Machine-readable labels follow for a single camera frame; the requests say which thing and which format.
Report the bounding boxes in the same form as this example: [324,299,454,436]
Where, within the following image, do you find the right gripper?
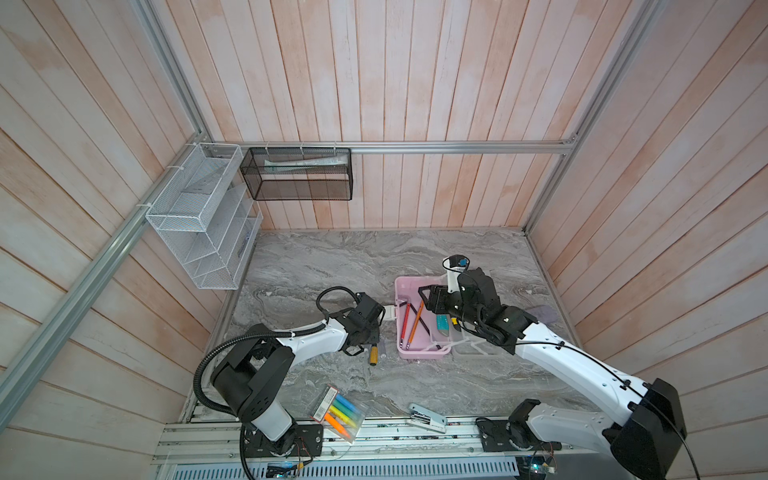
[417,283,481,329]

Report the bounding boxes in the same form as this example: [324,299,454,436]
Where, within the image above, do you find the teal utility knife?
[436,314,451,337]

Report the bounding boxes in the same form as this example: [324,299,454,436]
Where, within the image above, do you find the pink plastic tool box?
[383,268,502,361]

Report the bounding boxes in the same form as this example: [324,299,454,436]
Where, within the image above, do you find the orange handled screwdriver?
[368,344,379,366]

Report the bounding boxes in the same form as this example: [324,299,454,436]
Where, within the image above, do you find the orange handled hex key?
[405,302,424,350]

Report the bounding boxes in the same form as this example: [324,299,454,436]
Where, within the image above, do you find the black hex key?
[409,303,442,351]

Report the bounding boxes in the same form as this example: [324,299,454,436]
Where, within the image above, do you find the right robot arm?
[417,261,687,479]

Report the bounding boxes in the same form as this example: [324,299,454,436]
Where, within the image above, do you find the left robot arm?
[193,286,385,445]

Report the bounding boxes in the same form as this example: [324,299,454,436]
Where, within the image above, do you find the highlighter pen pack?
[310,385,365,444]

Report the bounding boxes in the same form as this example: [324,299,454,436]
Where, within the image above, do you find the grey purple cloth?
[527,305,560,325]

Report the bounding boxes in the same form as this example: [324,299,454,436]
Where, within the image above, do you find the white stapler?
[406,403,448,434]

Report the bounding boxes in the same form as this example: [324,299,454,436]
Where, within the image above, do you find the black mesh basket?
[240,146,354,202]

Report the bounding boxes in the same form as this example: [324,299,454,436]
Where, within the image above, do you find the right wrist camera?
[442,254,470,294]

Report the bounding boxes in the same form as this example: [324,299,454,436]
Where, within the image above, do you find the aluminium mounting rail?
[151,415,649,466]

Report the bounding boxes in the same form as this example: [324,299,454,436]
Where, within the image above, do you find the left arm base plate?
[239,423,324,459]

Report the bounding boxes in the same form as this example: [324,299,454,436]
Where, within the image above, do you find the black corrugated cable conduit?
[191,286,361,416]

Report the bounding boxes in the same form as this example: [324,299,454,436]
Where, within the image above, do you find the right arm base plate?
[475,417,562,453]

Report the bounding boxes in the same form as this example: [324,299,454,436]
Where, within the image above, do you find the white wire mesh shelf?
[146,143,263,290]

